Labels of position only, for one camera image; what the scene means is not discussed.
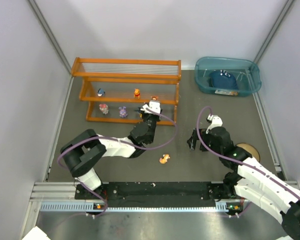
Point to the pink bunny toy figure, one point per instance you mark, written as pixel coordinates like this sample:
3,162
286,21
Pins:
104,108

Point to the black yellow toy figure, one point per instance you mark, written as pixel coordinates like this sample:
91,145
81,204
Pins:
139,111

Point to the orange wooden shelf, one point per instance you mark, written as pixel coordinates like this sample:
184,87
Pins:
119,78

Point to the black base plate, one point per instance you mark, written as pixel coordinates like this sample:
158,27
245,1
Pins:
166,194

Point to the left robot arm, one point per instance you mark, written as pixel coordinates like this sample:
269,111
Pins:
80,158

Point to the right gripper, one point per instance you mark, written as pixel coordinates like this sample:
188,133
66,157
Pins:
200,139

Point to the yellow bear toy figure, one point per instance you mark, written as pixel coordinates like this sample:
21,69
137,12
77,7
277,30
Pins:
137,93

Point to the round wooden disc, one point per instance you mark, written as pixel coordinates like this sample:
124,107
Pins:
251,149

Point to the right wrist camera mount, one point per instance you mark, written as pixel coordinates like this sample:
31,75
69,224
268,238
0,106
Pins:
214,121

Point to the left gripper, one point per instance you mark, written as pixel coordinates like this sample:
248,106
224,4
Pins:
147,114

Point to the blue donkey toy figure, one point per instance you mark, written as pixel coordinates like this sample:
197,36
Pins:
101,92

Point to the grey slotted cable duct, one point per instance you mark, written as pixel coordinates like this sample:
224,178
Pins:
96,207

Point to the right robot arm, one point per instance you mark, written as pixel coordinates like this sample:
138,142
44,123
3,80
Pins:
250,180

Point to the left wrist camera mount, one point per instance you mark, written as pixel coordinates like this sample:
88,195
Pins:
152,107

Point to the tan rabbit toy figure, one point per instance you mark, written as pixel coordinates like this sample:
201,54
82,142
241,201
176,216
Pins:
164,159

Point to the printed label card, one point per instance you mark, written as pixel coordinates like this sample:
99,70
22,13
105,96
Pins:
226,92

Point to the dark blue cloth bag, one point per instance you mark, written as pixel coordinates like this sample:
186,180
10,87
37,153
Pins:
223,79

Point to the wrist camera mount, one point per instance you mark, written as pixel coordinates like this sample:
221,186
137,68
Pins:
152,107
214,121

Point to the white object bottom left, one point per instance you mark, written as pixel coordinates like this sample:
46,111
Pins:
36,234

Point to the purple bunny toy figure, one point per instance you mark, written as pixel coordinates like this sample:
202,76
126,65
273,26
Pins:
123,112

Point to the teal plastic bin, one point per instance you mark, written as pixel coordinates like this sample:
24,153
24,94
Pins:
246,72

